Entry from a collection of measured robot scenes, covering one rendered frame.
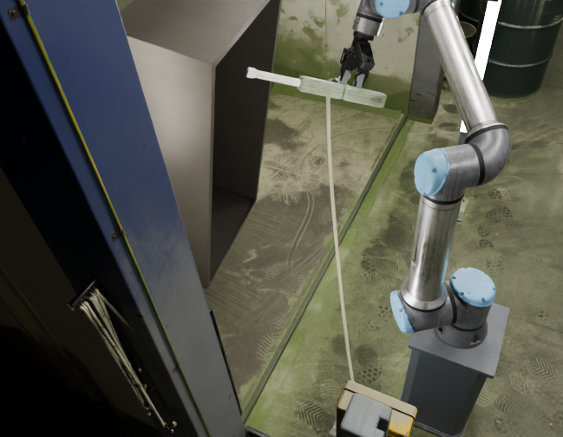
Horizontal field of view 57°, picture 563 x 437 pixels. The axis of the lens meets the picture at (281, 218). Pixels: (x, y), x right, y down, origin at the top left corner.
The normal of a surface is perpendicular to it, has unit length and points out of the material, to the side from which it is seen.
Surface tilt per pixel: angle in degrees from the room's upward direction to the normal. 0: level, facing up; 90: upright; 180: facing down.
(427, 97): 90
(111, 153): 90
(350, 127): 0
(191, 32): 12
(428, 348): 0
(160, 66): 91
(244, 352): 0
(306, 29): 90
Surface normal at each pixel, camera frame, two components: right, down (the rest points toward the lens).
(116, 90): 0.90, 0.28
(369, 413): -0.07, -0.69
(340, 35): -0.44, 0.67
